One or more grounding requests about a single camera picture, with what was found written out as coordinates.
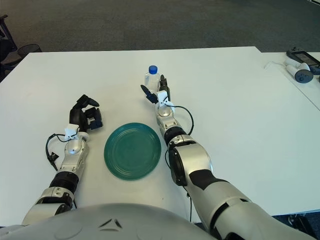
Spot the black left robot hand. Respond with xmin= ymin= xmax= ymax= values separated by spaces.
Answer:
xmin=69 ymin=94 xmax=104 ymax=132

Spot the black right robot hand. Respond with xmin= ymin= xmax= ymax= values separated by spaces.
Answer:
xmin=140 ymin=74 xmax=172 ymax=105

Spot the clear bottle with blue cap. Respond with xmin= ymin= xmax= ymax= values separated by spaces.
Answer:
xmin=144 ymin=65 xmax=161 ymax=93

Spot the green round plate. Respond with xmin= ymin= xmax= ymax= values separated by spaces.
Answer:
xmin=103 ymin=122 xmax=162 ymax=181

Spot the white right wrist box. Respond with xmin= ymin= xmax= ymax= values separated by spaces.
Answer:
xmin=156 ymin=91 xmax=174 ymax=108

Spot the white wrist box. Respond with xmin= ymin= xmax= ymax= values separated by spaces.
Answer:
xmin=64 ymin=123 xmax=80 ymax=140
xmin=156 ymin=91 xmax=174 ymax=108

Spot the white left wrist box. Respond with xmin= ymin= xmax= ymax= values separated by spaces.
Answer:
xmin=64 ymin=123 xmax=80 ymax=140

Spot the black office chair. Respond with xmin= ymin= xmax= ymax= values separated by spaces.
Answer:
xmin=0 ymin=14 xmax=21 ymax=81

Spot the grey robot torso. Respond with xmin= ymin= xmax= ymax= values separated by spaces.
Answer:
xmin=0 ymin=202 xmax=211 ymax=240

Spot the white and grey VR controller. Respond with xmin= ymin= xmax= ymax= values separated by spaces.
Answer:
xmin=286 ymin=58 xmax=314 ymax=83

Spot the black table base with caster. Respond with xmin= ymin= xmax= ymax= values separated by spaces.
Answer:
xmin=287 ymin=213 xmax=320 ymax=238

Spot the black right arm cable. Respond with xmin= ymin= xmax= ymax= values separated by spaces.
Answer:
xmin=172 ymin=104 xmax=195 ymax=136

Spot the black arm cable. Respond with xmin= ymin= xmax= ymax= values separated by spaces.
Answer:
xmin=172 ymin=104 xmax=195 ymax=136
xmin=45 ymin=133 xmax=70 ymax=172

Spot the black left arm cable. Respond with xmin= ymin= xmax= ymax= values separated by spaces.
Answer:
xmin=45 ymin=133 xmax=70 ymax=172

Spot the black wire mesh wastebasket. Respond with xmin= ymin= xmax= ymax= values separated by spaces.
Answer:
xmin=16 ymin=43 xmax=42 ymax=58

